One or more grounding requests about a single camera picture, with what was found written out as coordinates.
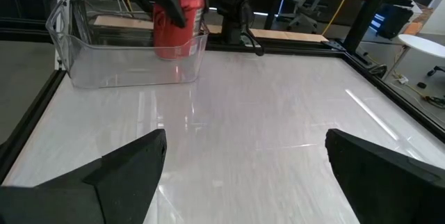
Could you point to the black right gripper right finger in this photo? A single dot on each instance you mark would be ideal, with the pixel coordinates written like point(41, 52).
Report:
point(389, 189)

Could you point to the grey office chair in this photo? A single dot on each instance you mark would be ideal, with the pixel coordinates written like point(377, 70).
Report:
point(306, 1)

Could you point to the black aluminium table frame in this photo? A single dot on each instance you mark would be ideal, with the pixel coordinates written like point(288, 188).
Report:
point(29, 126)

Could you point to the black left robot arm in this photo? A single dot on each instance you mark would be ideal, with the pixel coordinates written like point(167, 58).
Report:
point(236, 12)

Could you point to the clear plastic bin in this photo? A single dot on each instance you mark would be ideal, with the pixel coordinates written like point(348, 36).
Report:
point(104, 67)

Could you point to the black arched bracket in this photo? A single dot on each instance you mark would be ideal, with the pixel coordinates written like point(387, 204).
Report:
point(379, 66)

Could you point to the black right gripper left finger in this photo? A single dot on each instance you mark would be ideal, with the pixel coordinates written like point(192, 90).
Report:
point(104, 189)

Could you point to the black chair base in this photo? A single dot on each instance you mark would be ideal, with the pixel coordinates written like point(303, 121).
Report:
point(436, 70)

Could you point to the black computer tower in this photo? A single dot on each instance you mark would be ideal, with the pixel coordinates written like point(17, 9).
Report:
point(394, 20)

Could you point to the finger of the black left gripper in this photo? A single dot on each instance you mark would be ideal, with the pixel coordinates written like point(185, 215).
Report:
point(174, 5)

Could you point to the black slanted pole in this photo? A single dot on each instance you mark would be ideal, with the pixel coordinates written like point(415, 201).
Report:
point(366, 12)

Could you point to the red Coca-Cola Zero can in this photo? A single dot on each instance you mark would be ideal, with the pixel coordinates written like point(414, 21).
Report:
point(174, 39)

